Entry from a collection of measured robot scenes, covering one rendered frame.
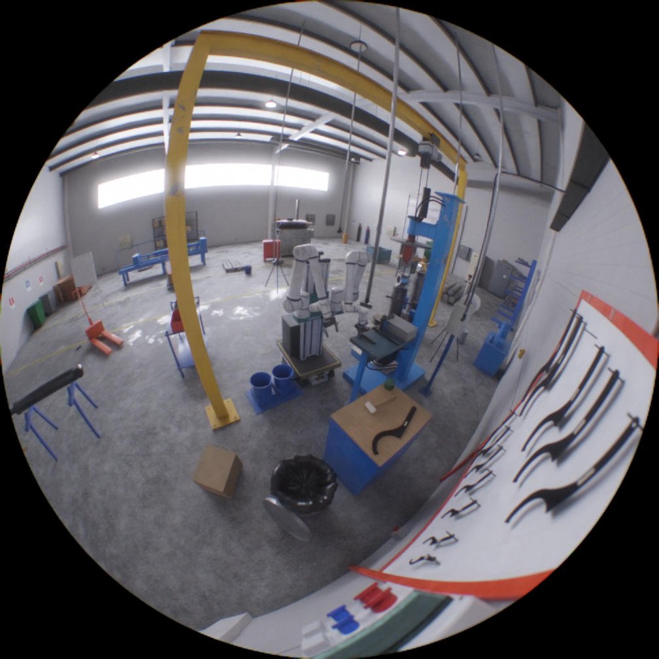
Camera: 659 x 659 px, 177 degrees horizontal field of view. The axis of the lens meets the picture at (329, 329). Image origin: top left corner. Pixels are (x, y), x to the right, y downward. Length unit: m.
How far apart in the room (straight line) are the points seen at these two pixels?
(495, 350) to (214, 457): 4.81
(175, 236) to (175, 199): 0.29
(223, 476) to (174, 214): 2.28
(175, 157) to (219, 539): 3.24
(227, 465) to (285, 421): 1.00
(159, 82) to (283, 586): 7.64
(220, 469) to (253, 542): 0.82
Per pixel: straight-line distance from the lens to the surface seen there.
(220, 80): 5.90
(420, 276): 4.30
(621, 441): 0.60
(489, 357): 4.76
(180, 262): 1.87
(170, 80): 5.91
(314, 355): 3.25
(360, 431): 1.71
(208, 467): 2.36
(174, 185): 1.85
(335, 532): 2.39
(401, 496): 2.62
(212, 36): 2.65
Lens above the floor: 2.36
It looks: 32 degrees down
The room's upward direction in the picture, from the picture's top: 6 degrees clockwise
